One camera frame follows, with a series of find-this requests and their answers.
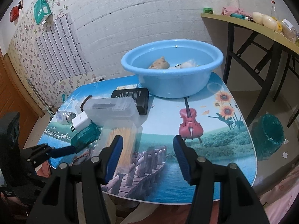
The white items in basin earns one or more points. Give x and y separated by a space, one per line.
188 64

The white power adapter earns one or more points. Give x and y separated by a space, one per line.
80 122

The wooden side table black legs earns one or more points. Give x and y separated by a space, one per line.
252 55

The green small box on shelf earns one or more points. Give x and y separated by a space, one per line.
207 10

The teal object on shelf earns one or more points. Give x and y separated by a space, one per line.
240 16

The translucent plastic box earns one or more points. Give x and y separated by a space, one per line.
101 110

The pink cloth on shelf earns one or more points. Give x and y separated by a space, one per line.
229 10

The dark green packet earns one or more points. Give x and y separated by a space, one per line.
85 137

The black tube with white text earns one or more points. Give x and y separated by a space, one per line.
139 95

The clear bottle red cap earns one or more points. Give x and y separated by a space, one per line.
273 10

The brown wooden door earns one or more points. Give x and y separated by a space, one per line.
16 98

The cream round loaves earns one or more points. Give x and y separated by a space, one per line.
267 21

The green waste basket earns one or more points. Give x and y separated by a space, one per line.
267 135

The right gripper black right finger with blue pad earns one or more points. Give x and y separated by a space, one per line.
198 172

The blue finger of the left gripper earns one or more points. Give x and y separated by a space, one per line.
60 152

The tan toy in basin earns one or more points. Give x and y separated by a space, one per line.
160 63

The plastic jar on shelf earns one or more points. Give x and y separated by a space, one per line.
289 30

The light blue plastic basin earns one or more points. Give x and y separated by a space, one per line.
173 83

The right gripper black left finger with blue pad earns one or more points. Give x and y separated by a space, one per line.
96 172

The green hanging bag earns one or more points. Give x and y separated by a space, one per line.
41 11

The clear bag black zip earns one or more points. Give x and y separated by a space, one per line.
79 105

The red wall box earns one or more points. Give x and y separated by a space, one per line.
14 13

